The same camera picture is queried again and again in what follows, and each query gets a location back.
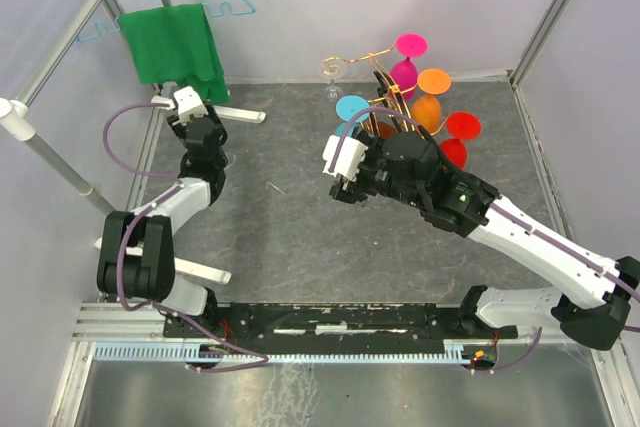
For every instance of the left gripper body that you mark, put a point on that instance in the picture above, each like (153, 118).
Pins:
(178, 128)

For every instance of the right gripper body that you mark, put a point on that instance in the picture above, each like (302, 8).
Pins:
(373, 176)

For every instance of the blue plastic wine glass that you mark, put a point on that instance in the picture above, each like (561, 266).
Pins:
(346, 107)

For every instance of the clear wine glass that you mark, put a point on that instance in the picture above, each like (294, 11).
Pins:
(230, 160)

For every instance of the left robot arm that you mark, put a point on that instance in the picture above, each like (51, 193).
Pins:
(136, 253)

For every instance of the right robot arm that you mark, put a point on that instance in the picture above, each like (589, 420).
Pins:
(588, 297)

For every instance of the orange plastic wine glass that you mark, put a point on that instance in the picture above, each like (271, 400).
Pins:
(427, 109)

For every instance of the red plastic wine glass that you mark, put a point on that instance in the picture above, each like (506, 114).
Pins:
(462, 127)

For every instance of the pink plastic wine glass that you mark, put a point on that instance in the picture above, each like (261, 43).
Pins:
(404, 73)

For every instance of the white clothes rack stand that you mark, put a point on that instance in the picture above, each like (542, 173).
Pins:
(92, 112)

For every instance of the green cloth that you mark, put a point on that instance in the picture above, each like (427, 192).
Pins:
(176, 44)

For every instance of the small clear glass at back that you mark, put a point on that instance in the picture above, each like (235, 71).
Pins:
(333, 69)

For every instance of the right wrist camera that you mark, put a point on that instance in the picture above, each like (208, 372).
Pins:
(350, 156)

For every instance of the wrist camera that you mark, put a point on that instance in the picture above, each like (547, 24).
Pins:
(350, 156)
(185, 104)

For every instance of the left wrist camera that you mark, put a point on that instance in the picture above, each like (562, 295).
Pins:
(185, 104)

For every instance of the gold wire wine glass rack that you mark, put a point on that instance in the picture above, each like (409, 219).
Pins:
(388, 94)

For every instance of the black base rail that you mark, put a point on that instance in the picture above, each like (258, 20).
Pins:
(352, 328)

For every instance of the light blue cable duct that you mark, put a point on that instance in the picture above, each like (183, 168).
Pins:
(300, 354)

